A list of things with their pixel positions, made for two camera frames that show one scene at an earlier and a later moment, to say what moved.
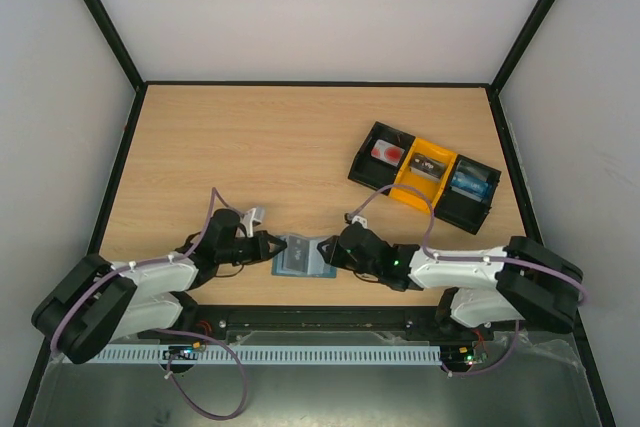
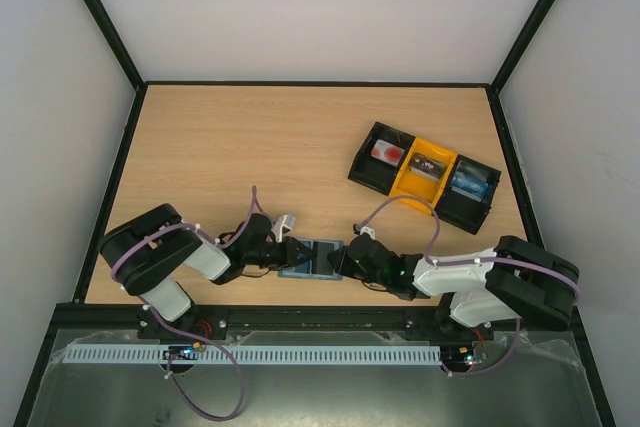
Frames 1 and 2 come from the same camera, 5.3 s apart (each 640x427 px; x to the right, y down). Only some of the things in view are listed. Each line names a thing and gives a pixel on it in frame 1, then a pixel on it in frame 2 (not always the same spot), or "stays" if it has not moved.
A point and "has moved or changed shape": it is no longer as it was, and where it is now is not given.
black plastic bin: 382,156 stays
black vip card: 296,254 has moved or changed shape
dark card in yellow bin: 428,167 stays
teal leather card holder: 318,267 stays
